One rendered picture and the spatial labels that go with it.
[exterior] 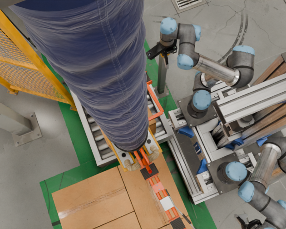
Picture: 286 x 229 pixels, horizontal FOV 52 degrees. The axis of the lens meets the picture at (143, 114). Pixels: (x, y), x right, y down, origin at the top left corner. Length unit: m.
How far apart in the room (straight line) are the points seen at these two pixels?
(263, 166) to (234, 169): 0.50
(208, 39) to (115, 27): 3.11
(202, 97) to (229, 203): 1.51
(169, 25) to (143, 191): 1.53
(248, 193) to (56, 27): 1.03
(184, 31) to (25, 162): 2.41
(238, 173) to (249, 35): 2.17
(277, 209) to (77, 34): 1.06
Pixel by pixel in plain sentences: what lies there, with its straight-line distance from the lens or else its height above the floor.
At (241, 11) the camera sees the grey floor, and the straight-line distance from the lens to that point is 3.87.
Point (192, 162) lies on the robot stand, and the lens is 2.91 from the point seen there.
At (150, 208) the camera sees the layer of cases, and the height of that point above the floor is 0.54.
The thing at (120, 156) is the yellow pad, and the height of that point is 1.13.
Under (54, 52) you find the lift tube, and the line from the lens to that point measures 0.56.
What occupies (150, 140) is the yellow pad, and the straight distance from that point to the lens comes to 1.96.
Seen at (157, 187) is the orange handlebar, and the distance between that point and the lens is 1.83.
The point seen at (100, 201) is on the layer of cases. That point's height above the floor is 0.54.
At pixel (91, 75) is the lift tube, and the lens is 0.63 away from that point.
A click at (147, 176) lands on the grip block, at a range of 1.83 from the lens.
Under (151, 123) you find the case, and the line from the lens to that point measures 2.19.
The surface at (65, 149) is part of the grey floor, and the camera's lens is 3.24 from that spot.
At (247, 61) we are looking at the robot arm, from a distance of 1.65.
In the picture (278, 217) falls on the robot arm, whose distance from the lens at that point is 1.33.
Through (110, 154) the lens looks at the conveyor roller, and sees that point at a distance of 2.57.
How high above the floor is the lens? 3.08
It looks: 75 degrees down
